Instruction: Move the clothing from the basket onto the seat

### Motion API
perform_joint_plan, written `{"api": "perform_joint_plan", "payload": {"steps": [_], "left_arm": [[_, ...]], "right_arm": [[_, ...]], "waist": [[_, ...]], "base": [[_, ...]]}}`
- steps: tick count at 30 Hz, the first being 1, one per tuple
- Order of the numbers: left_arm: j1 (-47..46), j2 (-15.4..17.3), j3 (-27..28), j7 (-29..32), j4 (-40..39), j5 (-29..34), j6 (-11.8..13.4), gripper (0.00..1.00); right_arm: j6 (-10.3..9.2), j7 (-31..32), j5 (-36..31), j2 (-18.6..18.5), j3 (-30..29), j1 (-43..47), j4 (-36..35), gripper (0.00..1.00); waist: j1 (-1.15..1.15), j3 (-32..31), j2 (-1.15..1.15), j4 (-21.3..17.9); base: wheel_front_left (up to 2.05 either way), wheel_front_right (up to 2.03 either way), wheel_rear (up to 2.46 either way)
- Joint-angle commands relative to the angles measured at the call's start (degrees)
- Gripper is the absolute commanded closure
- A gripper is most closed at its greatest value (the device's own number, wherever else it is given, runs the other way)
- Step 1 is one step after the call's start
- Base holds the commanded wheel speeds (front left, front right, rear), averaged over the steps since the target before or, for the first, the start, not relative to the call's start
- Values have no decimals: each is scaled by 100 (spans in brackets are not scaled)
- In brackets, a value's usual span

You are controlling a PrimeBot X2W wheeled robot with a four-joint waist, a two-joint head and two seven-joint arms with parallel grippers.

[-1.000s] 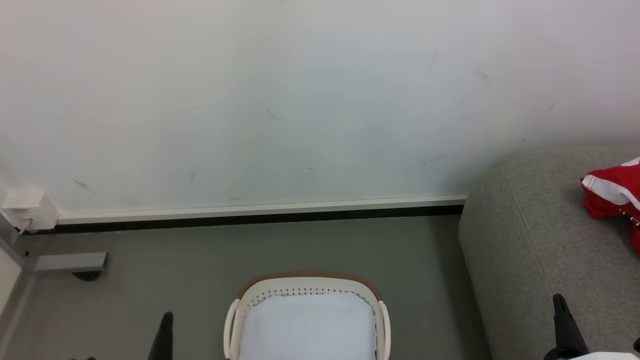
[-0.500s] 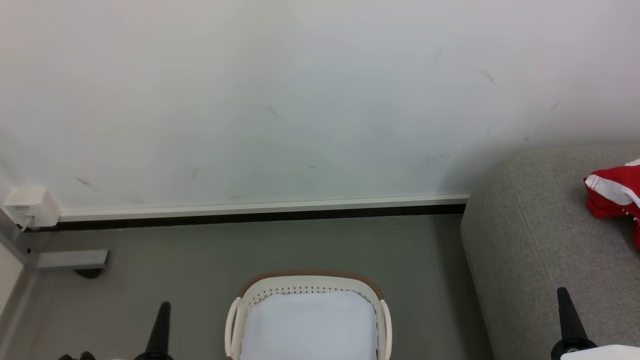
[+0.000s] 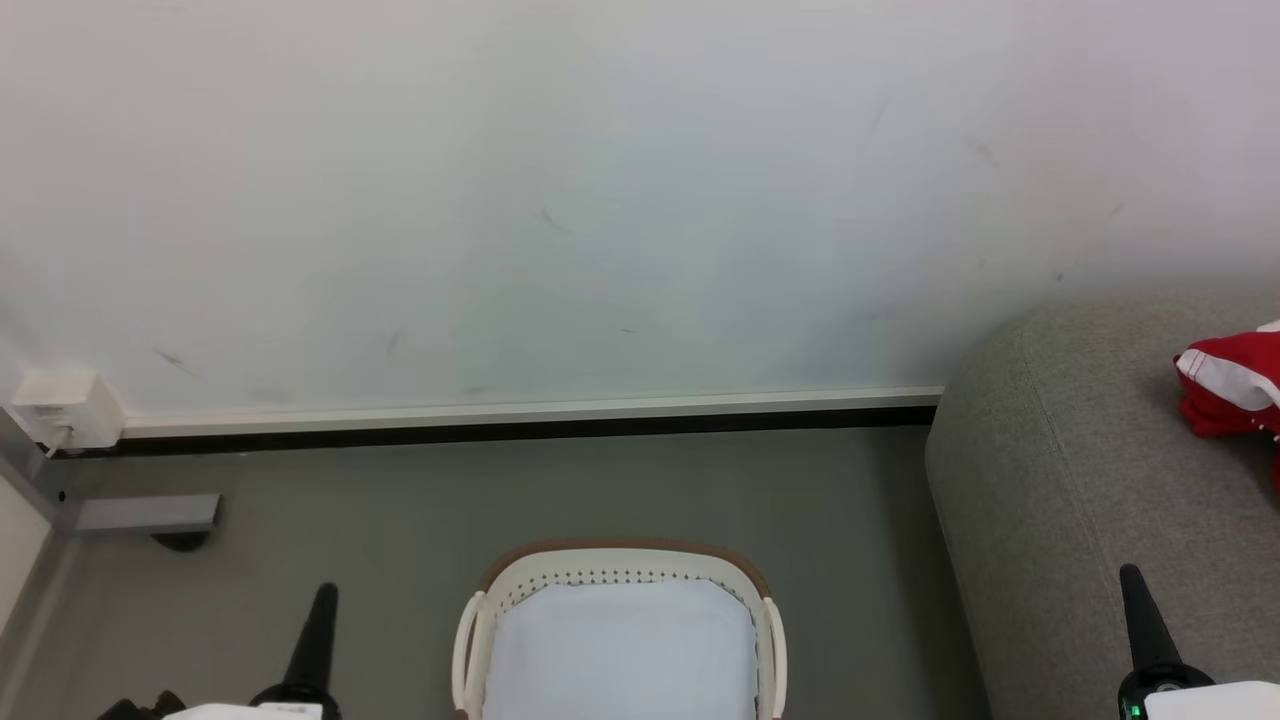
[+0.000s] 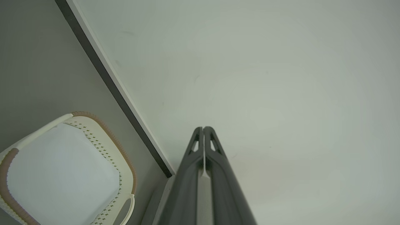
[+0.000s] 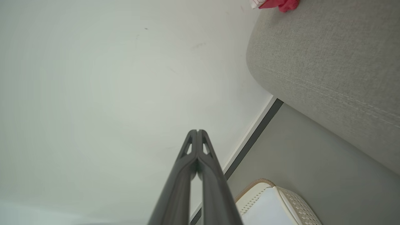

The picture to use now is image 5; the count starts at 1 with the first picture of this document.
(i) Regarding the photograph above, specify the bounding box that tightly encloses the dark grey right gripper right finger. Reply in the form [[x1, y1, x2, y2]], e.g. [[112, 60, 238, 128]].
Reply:
[[197, 129, 244, 225]]

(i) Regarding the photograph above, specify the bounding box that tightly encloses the red white-striped garment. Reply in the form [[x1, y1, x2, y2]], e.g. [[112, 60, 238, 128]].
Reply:
[[250, 0, 300, 13]]

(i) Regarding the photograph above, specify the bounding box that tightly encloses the grey fabric sofa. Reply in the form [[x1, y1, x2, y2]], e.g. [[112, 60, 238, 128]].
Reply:
[[246, 0, 400, 175]]

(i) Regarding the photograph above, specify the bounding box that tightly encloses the white laundry basket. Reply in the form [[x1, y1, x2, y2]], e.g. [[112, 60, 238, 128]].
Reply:
[[234, 178, 323, 225]]

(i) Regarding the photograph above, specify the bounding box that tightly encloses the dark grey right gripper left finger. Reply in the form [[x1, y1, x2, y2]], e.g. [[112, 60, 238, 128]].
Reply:
[[147, 129, 198, 225]]

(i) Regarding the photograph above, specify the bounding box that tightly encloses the white and black baseboard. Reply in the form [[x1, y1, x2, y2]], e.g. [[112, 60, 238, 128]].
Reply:
[[189, 95, 284, 225]]

